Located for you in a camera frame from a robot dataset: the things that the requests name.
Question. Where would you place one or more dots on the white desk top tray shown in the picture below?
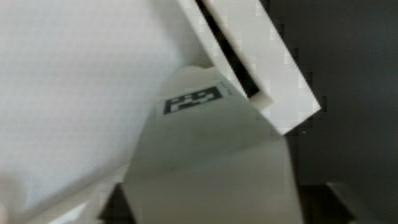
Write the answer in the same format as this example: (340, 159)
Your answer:
(89, 52)

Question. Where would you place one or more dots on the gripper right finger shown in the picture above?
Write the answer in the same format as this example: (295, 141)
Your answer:
(363, 215)

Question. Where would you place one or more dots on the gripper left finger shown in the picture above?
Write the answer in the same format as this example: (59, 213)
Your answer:
(116, 213)

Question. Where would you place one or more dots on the white desk leg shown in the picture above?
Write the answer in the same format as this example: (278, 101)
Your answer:
(210, 176)

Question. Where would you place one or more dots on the white U-shaped fence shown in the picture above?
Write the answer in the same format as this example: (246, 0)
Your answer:
(285, 101)

